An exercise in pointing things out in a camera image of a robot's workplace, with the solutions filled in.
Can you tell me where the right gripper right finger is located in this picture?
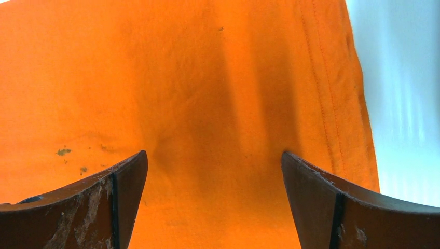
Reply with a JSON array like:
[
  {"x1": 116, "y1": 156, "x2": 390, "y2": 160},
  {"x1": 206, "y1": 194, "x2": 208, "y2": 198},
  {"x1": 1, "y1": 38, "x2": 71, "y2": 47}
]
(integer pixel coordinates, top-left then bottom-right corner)
[{"x1": 282, "y1": 151, "x2": 439, "y2": 248}]

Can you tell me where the orange t shirt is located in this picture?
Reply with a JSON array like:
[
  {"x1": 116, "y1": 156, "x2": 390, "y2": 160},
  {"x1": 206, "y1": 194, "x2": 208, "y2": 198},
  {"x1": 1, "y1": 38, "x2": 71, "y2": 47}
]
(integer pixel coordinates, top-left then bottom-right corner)
[{"x1": 1, "y1": 1, "x2": 379, "y2": 248}]

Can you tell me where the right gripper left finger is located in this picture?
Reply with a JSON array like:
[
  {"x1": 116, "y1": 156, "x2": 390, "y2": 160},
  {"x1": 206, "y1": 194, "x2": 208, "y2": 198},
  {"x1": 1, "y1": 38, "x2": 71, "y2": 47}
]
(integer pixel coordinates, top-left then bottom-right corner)
[{"x1": 1, "y1": 150, "x2": 148, "y2": 248}]

